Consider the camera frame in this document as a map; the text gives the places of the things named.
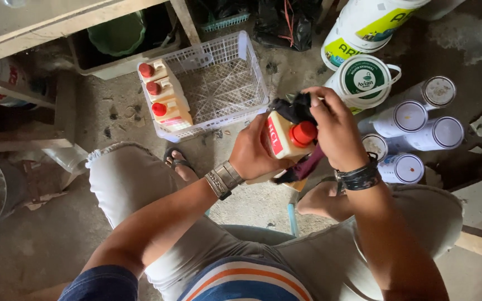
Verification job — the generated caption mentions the person's left hand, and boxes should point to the person's left hand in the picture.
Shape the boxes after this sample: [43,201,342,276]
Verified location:
[228,112,284,182]

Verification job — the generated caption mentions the person's right hand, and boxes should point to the person's right hand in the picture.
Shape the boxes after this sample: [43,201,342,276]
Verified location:
[302,86,371,172]

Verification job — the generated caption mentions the cream bottle with red cap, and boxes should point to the cream bottle with red cap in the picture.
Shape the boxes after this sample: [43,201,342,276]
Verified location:
[146,77,190,106]
[245,110,319,186]
[138,59,179,85]
[152,100,194,133]

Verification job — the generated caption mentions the dark cloth rag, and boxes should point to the dark cloth rag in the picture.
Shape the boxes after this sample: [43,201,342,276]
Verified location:
[268,92,328,185]

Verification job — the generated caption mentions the white paint can metal lid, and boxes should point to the white paint can metal lid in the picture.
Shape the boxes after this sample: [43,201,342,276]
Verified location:
[361,133,391,163]
[357,100,429,139]
[377,153,426,185]
[400,75,457,110]
[387,116,465,152]

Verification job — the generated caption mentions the black wrap wristband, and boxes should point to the black wrap wristband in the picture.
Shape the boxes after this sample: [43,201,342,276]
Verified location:
[334,152,382,192]

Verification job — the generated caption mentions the small white green-label paint bucket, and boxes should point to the small white green-label paint bucket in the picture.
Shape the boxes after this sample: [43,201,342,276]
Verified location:
[322,54,403,115]

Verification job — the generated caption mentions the person's left foot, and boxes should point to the person's left foot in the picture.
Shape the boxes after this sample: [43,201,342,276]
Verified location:
[167,150,200,185]

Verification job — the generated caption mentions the person's foot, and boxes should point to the person's foot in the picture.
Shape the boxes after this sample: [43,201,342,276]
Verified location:
[296,180,354,222]
[167,150,200,185]

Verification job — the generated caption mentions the white plastic mesh basket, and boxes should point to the white plastic mesh basket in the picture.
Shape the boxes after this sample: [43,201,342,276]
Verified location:
[137,30,270,144]

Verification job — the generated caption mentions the dark sandal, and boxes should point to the dark sandal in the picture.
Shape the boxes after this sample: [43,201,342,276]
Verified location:
[163,146,196,171]

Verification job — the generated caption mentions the person's right foot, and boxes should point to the person's right foot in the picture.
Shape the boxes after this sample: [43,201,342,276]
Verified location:
[296,180,354,222]

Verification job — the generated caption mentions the blue stool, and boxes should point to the blue stool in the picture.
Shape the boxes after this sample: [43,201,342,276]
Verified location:
[204,203,301,247]

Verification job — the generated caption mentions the large white paint bucket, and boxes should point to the large white paint bucket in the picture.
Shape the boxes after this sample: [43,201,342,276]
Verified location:
[320,0,432,72]

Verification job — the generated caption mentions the light grey shorts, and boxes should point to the light grey shorts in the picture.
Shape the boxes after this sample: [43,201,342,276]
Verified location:
[87,142,464,301]

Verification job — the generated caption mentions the black plastic bag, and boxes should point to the black plastic bag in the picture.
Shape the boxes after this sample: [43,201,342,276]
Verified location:
[251,0,324,52]

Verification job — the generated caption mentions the blue striped shirt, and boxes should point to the blue striped shirt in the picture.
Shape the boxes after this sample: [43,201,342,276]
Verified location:
[59,256,314,301]

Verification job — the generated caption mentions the teal plastic basket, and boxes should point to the teal plastic basket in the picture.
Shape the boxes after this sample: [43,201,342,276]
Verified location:
[199,10,251,33]

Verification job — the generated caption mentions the wooden plank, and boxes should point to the wooden plank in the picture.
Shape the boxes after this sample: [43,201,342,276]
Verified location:
[450,169,482,266]

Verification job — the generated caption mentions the white open container box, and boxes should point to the white open container box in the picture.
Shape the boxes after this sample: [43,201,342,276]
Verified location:
[67,2,182,81]

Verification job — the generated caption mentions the green plastic basin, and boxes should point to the green plastic basin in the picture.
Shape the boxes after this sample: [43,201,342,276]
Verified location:
[87,10,147,57]

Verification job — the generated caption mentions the clear plastic bottle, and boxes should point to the clear plastic bottle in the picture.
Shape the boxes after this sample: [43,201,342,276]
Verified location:
[42,144,89,176]

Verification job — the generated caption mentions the wooden low shelf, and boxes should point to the wooden low shelf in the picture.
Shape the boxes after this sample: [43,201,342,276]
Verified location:
[0,71,78,154]

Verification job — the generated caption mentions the wooden table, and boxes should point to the wooden table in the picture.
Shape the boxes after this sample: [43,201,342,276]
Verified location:
[0,0,202,70]

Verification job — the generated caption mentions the printed packets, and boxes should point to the printed packets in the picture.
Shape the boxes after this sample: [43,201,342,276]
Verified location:
[0,59,37,108]

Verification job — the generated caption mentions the silver cuff bracelet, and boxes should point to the silver cuff bracelet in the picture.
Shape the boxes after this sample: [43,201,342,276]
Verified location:
[204,161,246,201]

